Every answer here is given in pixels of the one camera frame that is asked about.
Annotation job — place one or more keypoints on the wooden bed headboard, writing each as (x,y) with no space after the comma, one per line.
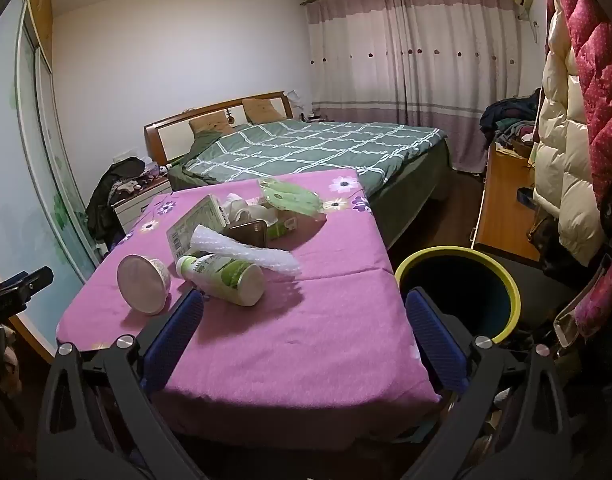
(171,135)

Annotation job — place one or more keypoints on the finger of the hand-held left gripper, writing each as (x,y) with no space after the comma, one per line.
(16,285)

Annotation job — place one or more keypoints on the small pink white clutter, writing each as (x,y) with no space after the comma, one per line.
(136,182)

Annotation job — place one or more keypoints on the small blue item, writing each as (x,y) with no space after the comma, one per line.
(527,196)

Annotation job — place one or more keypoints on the wardrobe with sliding doors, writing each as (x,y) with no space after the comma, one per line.
(31,185)

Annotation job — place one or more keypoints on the green foil packet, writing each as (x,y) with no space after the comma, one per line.
(291,197)

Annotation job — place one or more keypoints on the yellow rimmed dark bin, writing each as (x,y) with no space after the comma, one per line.
(461,280)

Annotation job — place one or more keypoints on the pink white striped curtain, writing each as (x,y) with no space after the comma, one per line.
(411,60)

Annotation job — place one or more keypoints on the pile of mixed clothes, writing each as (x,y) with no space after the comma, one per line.
(506,117)

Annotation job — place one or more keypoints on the pink floral tablecloth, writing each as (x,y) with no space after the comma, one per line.
(286,335)

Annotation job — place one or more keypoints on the dark clothes heap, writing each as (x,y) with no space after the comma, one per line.
(106,200)

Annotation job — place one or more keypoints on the white bubble wrap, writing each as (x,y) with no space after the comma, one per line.
(271,259)

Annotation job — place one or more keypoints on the bed with green plaid cover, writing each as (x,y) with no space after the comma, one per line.
(326,145)

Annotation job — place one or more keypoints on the small green white container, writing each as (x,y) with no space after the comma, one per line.
(281,227)

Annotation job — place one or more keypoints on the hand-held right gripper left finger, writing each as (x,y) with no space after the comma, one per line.
(178,335)

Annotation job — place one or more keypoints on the white tissue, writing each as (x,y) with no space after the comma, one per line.
(243,205)

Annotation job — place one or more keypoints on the white nightstand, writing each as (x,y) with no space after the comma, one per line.
(136,210)

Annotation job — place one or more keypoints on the cream down jacket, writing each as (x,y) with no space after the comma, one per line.
(566,160)

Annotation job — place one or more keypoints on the white printed paper cup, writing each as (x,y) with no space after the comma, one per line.
(141,285)

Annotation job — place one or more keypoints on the brown shiny packet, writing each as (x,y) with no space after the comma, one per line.
(248,232)

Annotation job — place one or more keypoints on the brown patterned bag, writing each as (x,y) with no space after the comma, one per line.
(543,232)

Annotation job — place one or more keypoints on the brown pillow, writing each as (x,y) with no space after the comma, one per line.
(261,110)
(211,124)

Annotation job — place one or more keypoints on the green white plastic bottle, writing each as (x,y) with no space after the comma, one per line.
(221,275)

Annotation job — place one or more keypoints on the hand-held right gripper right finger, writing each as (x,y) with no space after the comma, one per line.
(433,340)

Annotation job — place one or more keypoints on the wooden sideboard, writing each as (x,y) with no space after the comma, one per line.
(506,210)

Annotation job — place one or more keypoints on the white green carton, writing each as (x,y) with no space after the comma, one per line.
(196,225)

